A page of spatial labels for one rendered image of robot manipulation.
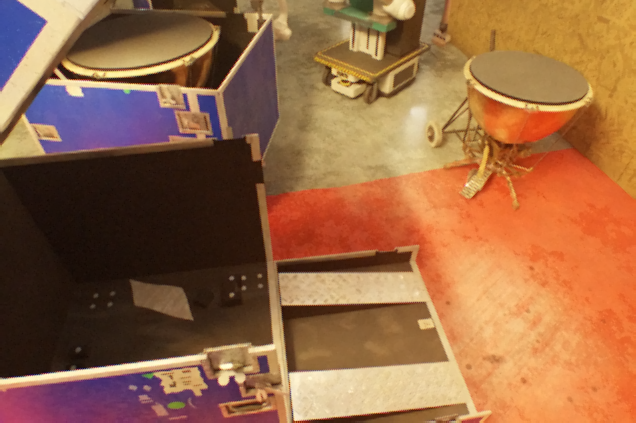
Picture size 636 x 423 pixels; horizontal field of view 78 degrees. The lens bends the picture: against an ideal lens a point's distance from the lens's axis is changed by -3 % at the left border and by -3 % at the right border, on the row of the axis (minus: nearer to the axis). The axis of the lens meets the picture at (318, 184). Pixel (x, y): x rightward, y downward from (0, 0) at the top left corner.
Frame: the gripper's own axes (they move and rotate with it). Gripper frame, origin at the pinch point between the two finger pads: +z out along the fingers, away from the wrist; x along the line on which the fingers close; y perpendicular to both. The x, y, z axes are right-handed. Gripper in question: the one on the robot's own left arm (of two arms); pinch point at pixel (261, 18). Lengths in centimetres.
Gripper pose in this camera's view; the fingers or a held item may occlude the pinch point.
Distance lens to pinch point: 284.6
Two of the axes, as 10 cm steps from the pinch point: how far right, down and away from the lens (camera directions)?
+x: 1.5, -6.6, 7.4
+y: 9.7, -0.3, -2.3
